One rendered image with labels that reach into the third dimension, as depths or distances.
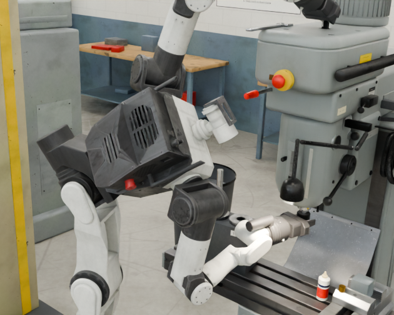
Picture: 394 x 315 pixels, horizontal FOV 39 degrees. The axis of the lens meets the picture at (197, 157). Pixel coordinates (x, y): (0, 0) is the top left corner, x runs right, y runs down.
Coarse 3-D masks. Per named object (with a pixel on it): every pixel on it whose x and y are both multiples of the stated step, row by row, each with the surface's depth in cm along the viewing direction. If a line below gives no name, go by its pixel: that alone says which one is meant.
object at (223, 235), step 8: (224, 216) 211; (232, 216) 211; (240, 216) 212; (248, 216) 212; (216, 224) 209; (224, 224) 207; (232, 224) 207; (216, 232) 210; (224, 232) 208; (232, 232) 206; (216, 240) 211; (224, 240) 209; (232, 240) 207; (240, 240) 205; (208, 248) 214; (216, 248) 212; (224, 248) 210; (208, 256) 215; (240, 272) 209
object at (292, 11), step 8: (216, 0) 693; (224, 0) 686; (232, 0) 679; (240, 0) 672; (248, 0) 665; (256, 0) 658; (264, 0) 652; (272, 0) 645; (280, 0) 638; (240, 8) 675; (248, 8) 667; (256, 8) 660; (264, 8) 654; (272, 8) 647; (280, 8) 641; (288, 8) 634; (296, 8) 628
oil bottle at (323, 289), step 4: (324, 272) 193; (320, 276) 195; (324, 276) 193; (320, 280) 193; (324, 280) 193; (328, 280) 193; (320, 284) 193; (324, 284) 193; (328, 284) 193; (320, 288) 194; (324, 288) 193; (328, 288) 194; (316, 292) 196; (320, 292) 194; (324, 292) 194; (316, 296) 196; (320, 296) 195; (324, 296) 194; (320, 300) 195; (324, 300) 195
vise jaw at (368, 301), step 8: (336, 288) 183; (336, 296) 181; (344, 296) 180; (352, 296) 179; (360, 296) 179; (368, 296) 180; (344, 304) 180; (352, 304) 178; (360, 304) 177; (368, 304) 176; (360, 312) 176; (368, 312) 176
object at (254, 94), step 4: (268, 88) 171; (272, 88) 172; (248, 92) 162; (252, 92) 163; (256, 92) 165; (260, 92) 167; (264, 92) 169; (244, 96) 162; (248, 96) 162; (252, 96) 163; (256, 96) 165
